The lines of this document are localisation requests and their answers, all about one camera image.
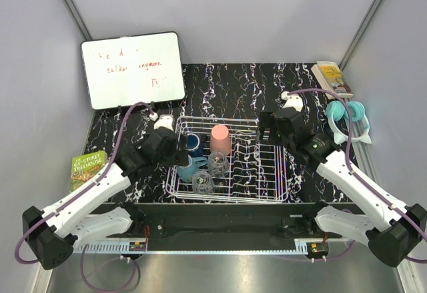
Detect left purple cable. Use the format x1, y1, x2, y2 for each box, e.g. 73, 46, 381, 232
15, 101, 155, 292

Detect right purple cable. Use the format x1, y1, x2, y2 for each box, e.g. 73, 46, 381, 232
273, 87, 427, 263

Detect purple cable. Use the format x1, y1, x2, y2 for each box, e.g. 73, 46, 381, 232
15, 101, 155, 292
273, 87, 427, 263

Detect green treehouse book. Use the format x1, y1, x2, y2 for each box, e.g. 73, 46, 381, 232
70, 150, 107, 192

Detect clear glass cup front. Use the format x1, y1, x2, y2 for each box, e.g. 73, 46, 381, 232
191, 171, 214, 195

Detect light blue mug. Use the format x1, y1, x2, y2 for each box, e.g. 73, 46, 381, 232
177, 155, 208, 183

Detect clear glass cup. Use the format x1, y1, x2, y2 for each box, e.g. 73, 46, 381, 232
207, 152, 230, 178
191, 171, 214, 195

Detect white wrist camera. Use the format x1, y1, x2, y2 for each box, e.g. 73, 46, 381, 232
153, 114, 175, 131
281, 91, 304, 112

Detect dark blue mug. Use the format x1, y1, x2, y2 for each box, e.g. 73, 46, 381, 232
187, 133, 203, 158

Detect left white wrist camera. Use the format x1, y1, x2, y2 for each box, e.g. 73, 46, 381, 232
153, 114, 175, 131

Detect pink plastic cup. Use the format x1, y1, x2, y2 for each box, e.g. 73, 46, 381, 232
209, 125, 232, 156

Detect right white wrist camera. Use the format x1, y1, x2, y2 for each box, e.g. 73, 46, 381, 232
281, 91, 304, 112

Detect white slotted cable duct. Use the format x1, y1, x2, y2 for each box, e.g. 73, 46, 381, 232
73, 240, 147, 254

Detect clear glass cup rear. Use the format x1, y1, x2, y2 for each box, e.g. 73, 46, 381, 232
207, 152, 230, 178

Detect white whiteboard with red writing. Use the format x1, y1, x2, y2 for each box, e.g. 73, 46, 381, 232
81, 31, 185, 110

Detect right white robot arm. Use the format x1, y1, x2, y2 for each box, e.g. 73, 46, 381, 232
257, 107, 426, 267

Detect white wire dish rack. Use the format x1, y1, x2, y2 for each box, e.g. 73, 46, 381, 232
165, 116, 288, 204

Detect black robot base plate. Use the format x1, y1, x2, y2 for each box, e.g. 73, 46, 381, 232
89, 202, 368, 252

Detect yellow cover book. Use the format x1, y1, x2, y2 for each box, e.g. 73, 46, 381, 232
311, 61, 354, 99

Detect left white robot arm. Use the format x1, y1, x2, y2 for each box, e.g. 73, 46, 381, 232
22, 127, 188, 270

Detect teal cat ear headphones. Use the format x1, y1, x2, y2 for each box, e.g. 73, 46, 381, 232
326, 101, 372, 145

